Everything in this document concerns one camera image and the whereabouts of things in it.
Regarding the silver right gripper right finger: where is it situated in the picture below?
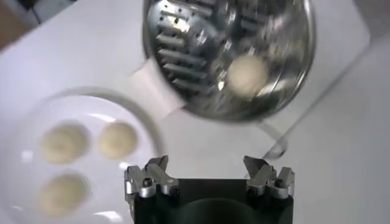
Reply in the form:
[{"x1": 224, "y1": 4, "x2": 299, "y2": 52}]
[{"x1": 243, "y1": 155, "x2": 296, "y2": 199}]

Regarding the white steamed baozi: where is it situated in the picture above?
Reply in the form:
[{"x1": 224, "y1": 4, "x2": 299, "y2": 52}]
[
  {"x1": 37, "y1": 173, "x2": 90, "y2": 219},
  {"x1": 39, "y1": 124, "x2": 90, "y2": 165},
  {"x1": 225, "y1": 54, "x2": 271, "y2": 100},
  {"x1": 97, "y1": 121, "x2": 138, "y2": 161}
]

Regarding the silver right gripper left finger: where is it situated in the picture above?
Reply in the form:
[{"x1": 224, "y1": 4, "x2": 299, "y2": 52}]
[{"x1": 124, "y1": 155, "x2": 180, "y2": 199}]

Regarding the stainless steel steamer basket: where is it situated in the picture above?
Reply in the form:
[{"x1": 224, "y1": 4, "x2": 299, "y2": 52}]
[{"x1": 129, "y1": 0, "x2": 317, "y2": 122}]

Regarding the white round plate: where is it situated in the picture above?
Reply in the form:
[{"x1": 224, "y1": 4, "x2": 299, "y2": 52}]
[{"x1": 0, "y1": 86, "x2": 165, "y2": 224}]

